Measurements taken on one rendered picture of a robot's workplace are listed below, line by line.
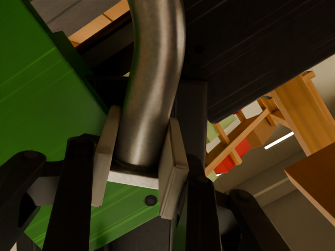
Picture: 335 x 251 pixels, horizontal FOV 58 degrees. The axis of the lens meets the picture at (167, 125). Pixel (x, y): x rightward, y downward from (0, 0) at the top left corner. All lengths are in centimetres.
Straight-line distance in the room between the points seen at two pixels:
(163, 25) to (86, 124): 9
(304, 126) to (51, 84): 90
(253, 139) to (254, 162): 547
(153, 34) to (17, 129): 12
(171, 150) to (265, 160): 956
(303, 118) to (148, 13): 90
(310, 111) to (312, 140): 9
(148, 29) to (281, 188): 766
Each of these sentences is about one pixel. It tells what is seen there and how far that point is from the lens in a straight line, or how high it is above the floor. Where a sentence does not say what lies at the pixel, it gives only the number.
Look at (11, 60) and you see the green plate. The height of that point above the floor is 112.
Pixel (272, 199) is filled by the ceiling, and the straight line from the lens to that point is 785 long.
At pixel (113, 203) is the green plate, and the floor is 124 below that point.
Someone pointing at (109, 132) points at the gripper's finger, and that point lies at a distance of 16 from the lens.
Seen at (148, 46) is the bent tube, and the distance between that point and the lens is 17.
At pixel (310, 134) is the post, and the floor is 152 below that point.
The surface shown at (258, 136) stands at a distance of 421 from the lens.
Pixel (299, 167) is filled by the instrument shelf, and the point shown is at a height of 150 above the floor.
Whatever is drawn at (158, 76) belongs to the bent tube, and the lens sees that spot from 17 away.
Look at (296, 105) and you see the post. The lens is 102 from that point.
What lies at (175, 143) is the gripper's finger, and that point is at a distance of 16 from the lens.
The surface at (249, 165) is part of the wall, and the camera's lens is 966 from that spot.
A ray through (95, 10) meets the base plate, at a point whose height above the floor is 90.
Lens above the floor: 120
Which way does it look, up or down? 4 degrees up
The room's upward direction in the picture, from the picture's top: 148 degrees clockwise
